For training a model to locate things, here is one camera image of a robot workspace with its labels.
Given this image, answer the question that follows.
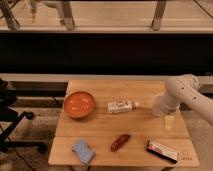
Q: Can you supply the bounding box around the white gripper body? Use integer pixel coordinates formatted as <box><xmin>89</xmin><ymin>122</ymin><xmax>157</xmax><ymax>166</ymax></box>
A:
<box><xmin>152</xmin><ymin>96</ymin><xmax>174</xmax><ymax>117</ymax></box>

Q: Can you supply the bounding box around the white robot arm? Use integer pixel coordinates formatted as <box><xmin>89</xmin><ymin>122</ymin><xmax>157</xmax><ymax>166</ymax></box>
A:
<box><xmin>152</xmin><ymin>74</ymin><xmax>213</xmax><ymax>125</ymax></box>

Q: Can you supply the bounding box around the clear plastic bottle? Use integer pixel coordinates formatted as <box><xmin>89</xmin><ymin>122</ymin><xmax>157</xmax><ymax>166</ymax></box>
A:
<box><xmin>107</xmin><ymin>100</ymin><xmax>139</xmax><ymax>114</ymax></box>

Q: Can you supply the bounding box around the red-brown snack packet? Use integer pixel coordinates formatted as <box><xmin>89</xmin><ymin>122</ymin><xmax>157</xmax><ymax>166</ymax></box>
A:
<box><xmin>110</xmin><ymin>134</ymin><xmax>130</xmax><ymax>152</ymax></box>

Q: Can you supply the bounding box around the wooden table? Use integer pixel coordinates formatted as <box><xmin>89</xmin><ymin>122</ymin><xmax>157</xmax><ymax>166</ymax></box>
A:
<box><xmin>49</xmin><ymin>80</ymin><xmax>199</xmax><ymax>167</ymax></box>

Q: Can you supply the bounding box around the orange bowl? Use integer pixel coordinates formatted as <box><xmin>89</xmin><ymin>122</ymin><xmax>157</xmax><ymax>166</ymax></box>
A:
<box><xmin>64</xmin><ymin>91</ymin><xmax>95</xmax><ymax>119</ymax></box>

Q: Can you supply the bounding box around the blue sponge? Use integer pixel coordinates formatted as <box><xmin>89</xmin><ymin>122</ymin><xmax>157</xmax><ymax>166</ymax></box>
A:
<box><xmin>72</xmin><ymin>139</ymin><xmax>95</xmax><ymax>164</ymax></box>

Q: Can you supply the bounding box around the black office chair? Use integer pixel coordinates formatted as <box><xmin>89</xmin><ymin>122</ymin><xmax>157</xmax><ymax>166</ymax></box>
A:
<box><xmin>0</xmin><ymin>78</ymin><xmax>47</xmax><ymax>153</ymax></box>

